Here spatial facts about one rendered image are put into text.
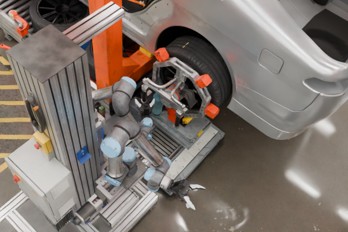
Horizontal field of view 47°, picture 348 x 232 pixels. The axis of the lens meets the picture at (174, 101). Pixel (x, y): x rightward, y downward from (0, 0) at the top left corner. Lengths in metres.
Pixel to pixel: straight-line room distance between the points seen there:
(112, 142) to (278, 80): 1.21
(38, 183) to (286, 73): 1.66
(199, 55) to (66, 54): 1.40
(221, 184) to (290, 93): 1.33
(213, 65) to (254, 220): 1.48
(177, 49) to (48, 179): 1.35
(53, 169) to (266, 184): 2.16
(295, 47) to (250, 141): 1.68
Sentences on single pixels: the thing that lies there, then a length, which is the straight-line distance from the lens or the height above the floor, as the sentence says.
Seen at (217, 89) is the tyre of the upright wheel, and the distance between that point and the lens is 3.01.
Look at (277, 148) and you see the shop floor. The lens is 4.11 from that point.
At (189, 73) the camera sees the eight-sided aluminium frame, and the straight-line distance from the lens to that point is 2.95.
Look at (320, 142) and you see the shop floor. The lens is 4.33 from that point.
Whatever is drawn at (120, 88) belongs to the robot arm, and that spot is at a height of 1.32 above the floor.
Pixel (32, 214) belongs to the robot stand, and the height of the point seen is 0.21.
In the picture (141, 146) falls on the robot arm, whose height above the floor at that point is 1.30.
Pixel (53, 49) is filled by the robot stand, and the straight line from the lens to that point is 1.85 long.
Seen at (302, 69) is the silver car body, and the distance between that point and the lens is 2.61.
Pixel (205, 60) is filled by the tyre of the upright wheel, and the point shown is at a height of 1.17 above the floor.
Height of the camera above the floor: 3.39
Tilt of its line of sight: 55 degrees down
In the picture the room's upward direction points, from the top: 10 degrees clockwise
